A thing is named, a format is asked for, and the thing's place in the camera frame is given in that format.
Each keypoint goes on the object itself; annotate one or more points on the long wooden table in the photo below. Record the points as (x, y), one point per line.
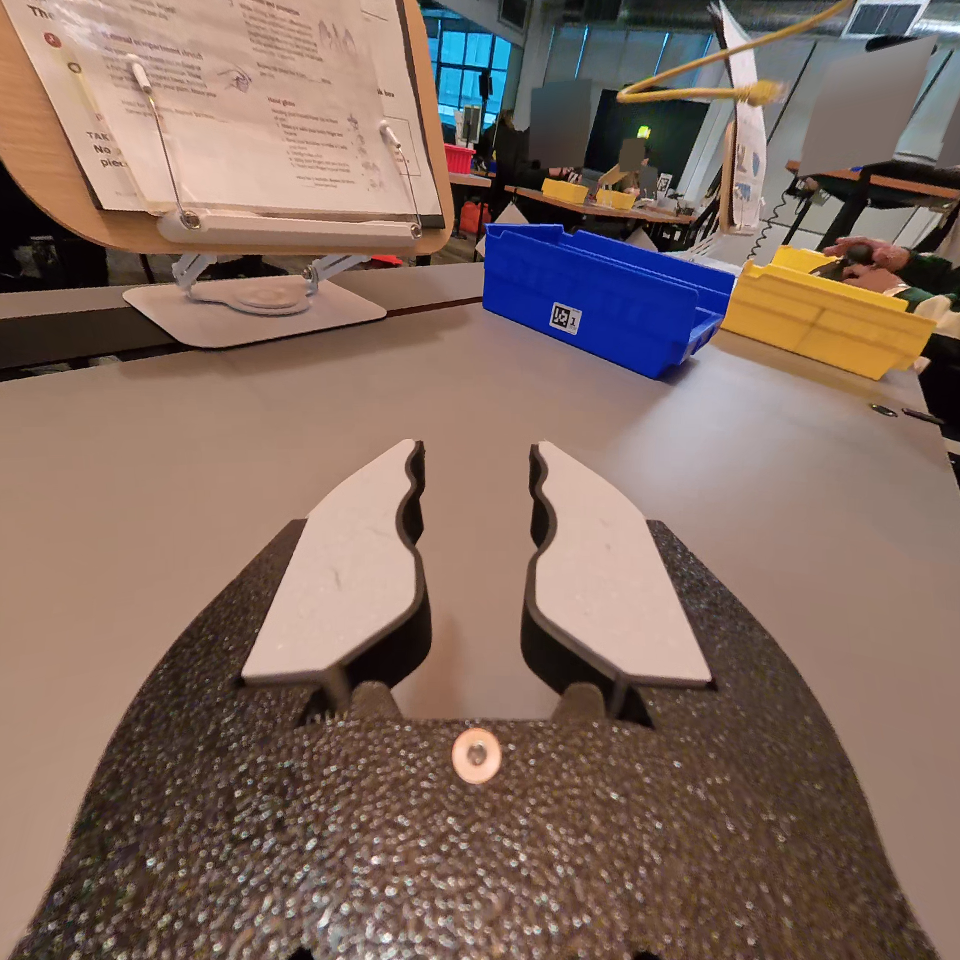
(570, 207)

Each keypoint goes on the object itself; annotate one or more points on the window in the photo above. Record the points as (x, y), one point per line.
(472, 67)

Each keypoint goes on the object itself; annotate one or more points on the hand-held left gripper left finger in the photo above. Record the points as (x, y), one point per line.
(337, 585)

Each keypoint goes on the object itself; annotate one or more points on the grey desk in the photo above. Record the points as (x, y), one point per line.
(225, 450)

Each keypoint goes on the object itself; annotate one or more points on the another person's forearm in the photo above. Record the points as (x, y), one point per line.
(934, 270)

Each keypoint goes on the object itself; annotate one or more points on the wooden document stand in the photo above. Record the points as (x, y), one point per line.
(727, 180)
(45, 187)

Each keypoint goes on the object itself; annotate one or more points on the yellow plastic bin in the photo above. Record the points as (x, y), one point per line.
(817, 330)

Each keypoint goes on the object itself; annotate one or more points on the black screen panel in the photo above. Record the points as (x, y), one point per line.
(675, 135)

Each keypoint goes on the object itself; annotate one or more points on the wooden table black legs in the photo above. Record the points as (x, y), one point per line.
(922, 184)

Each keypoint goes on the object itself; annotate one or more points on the small yellow bin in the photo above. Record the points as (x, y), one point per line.
(616, 199)
(564, 190)

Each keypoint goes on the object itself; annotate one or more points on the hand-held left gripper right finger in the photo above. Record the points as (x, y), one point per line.
(607, 592)

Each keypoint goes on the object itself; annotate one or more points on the orange red container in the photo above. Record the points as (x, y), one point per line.
(469, 219)

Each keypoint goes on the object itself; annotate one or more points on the printed instruction sheets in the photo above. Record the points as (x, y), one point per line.
(262, 112)
(750, 150)

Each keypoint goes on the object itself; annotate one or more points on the red plastic bin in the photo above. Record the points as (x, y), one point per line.
(459, 159)

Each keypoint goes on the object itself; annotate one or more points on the blue plastic bin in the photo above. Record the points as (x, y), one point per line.
(570, 277)

